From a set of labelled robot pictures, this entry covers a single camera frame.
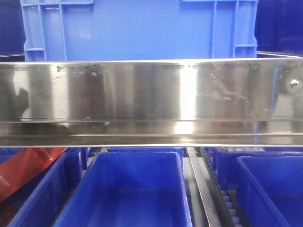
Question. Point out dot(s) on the blue bin lower left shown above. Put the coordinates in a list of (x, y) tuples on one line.
[(37, 203)]

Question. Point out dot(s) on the stainless steel shelf beam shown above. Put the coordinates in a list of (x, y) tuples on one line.
[(197, 102)]

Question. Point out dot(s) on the blue bin lower centre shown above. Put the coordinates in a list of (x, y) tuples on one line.
[(129, 189)]

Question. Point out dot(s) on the steel roller track rail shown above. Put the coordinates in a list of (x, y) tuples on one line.
[(204, 193)]

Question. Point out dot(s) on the blue bin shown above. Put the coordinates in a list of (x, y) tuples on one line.
[(270, 191), (129, 189), (37, 203)]

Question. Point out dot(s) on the blue bin lower right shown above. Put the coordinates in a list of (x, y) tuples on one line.
[(270, 191)]

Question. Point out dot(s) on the blue crate on upper shelf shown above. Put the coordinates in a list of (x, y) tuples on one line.
[(120, 30)]

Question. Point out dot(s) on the red foil bag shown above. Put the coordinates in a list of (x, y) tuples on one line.
[(23, 166)]

